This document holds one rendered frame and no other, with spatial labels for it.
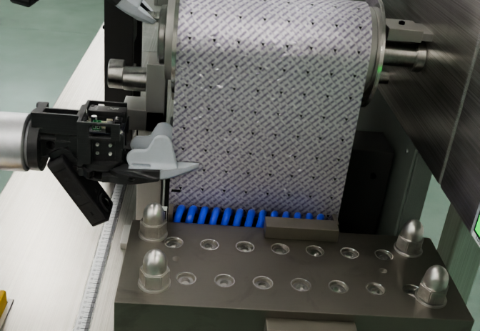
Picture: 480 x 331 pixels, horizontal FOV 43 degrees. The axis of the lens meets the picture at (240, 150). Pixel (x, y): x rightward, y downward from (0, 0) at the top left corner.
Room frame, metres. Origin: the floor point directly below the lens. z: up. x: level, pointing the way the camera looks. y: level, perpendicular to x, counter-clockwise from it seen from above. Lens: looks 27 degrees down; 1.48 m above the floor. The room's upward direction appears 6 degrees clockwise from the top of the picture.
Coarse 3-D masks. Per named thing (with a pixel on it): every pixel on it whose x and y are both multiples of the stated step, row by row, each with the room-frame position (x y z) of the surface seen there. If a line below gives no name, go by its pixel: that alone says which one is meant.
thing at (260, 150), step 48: (192, 96) 0.71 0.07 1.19; (240, 96) 0.72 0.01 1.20; (288, 96) 0.72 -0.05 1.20; (192, 144) 0.71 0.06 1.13; (240, 144) 0.72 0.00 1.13; (288, 144) 0.72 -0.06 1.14; (336, 144) 0.73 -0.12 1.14; (192, 192) 0.71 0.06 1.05; (240, 192) 0.72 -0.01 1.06; (288, 192) 0.72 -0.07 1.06; (336, 192) 0.73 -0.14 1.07
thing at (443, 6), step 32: (352, 0) 1.23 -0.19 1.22; (384, 0) 1.02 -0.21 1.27; (416, 0) 0.86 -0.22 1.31; (448, 0) 0.75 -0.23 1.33; (448, 32) 0.73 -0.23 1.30; (448, 64) 0.71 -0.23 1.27; (384, 96) 0.91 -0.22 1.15; (416, 96) 0.78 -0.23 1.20; (448, 96) 0.68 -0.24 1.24; (416, 128) 0.75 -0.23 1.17; (448, 128) 0.66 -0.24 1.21; (448, 160) 0.64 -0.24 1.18; (448, 192) 0.62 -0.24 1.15
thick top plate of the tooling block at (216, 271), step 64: (128, 256) 0.59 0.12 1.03; (192, 256) 0.60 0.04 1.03; (256, 256) 0.62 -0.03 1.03; (320, 256) 0.63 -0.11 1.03; (384, 256) 0.65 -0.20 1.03; (128, 320) 0.51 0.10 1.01; (192, 320) 0.52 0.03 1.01; (256, 320) 0.52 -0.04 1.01; (384, 320) 0.53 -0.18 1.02; (448, 320) 0.54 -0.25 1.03
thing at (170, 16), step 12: (168, 0) 0.75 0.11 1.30; (168, 12) 0.73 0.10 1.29; (372, 12) 0.78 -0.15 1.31; (168, 24) 0.72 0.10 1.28; (372, 24) 0.76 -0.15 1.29; (168, 36) 0.72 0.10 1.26; (372, 36) 0.74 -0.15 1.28; (168, 48) 0.71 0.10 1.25; (372, 48) 0.74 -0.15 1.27; (168, 60) 0.72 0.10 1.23; (372, 60) 0.73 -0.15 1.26; (168, 72) 0.73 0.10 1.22; (372, 72) 0.74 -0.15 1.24
